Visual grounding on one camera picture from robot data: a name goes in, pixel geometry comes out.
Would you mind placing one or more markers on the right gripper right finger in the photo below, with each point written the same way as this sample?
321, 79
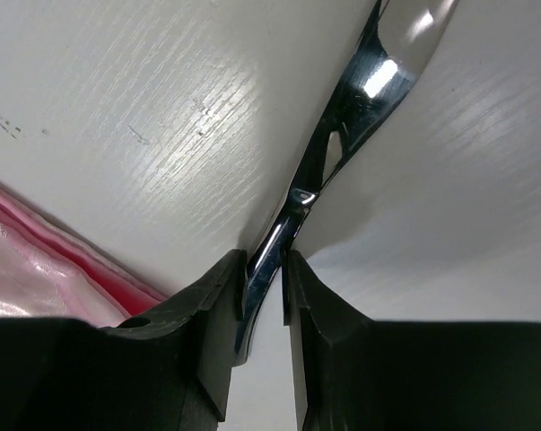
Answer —
351, 372

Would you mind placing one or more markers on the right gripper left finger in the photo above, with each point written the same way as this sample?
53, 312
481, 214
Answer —
168, 368

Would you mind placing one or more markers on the pink satin cloth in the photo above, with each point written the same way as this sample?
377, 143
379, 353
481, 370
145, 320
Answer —
47, 272

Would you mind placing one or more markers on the silver knife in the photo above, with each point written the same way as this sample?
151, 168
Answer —
395, 46

